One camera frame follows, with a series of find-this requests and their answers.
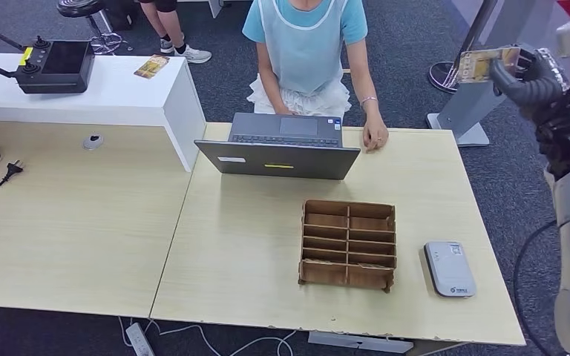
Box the black case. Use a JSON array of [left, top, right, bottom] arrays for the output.
[[102, 0, 140, 30]]

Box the black remote controller with antennas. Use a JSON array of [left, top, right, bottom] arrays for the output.
[[0, 17, 96, 95]]

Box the standing person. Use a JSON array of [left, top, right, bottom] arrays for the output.
[[137, 0, 213, 65]]

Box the wooden slotted card organizer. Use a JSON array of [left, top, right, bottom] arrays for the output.
[[298, 199, 396, 294]]

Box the grey card reader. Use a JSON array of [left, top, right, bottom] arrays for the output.
[[423, 241, 476, 299]]

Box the black round stool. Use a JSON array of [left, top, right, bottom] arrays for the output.
[[56, 0, 134, 55]]

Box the person's left hand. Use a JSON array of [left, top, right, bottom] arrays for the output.
[[361, 115, 390, 153]]

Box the chrome stanchion post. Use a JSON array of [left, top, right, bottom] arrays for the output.
[[427, 0, 499, 94]]

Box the white power strip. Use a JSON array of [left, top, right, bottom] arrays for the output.
[[125, 323, 156, 356]]

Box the grey kiosk stand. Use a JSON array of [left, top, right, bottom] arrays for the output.
[[426, 0, 561, 148]]

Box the white raised counter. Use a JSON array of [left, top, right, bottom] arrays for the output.
[[0, 52, 207, 173]]

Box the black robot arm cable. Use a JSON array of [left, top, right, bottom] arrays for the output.
[[512, 221, 560, 356]]

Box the grey desk cable grommet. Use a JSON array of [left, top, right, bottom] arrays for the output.
[[82, 133, 105, 151]]

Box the autumn hotel card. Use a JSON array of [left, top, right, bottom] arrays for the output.
[[134, 54, 171, 79], [458, 46, 521, 84]]

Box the grey under-desk bar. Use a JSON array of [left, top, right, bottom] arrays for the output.
[[307, 330, 414, 355]]

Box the grey laptop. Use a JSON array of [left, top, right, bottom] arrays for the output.
[[194, 112, 361, 181]]

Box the white floor cable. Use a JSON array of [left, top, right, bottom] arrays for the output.
[[117, 317, 297, 356]]

